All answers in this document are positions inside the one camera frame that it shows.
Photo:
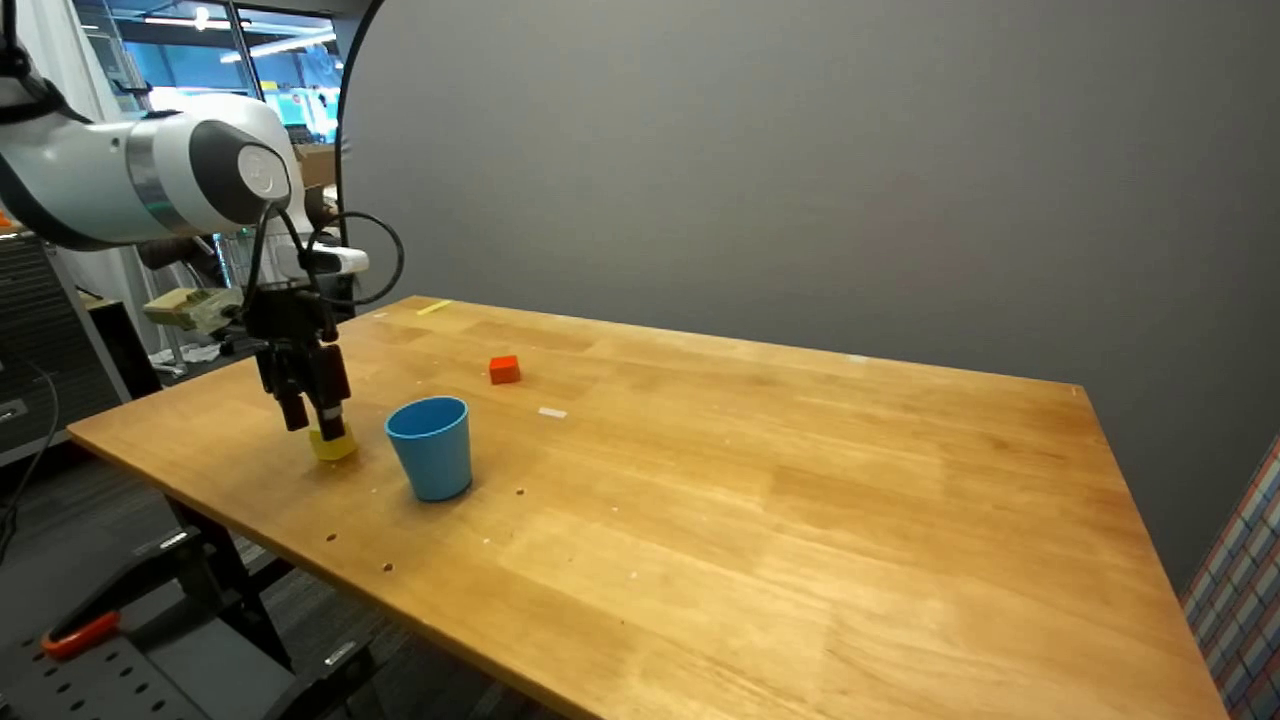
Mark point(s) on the red block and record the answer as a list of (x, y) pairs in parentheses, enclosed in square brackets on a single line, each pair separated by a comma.
[(500, 369)]

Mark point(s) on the black table leg frame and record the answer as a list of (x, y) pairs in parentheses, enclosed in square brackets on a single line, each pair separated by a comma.
[(223, 581)]

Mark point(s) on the plaid fabric chair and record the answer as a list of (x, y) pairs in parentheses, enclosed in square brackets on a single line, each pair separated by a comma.
[(1242, 593)]

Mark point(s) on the white tape scrap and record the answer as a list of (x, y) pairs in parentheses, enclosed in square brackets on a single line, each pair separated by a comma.
[(553, 415)]

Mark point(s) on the blue plastic cup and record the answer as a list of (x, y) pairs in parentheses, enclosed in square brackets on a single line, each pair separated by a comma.
[(429, 449)]

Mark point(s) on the black equipment cabinet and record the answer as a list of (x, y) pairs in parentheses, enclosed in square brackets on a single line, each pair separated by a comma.
[(42, 361)]

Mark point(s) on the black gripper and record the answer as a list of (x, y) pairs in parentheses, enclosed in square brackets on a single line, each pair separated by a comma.
[(294, 332)]

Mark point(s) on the grey backdrop panel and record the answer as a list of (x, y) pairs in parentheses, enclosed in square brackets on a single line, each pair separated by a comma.
[(827, 187)]

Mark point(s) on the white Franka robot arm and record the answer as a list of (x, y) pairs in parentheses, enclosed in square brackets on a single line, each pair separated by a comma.
[(133, 174)]

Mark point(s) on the yellow block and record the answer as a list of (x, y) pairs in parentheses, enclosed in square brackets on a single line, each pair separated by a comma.
[(332, 444)]

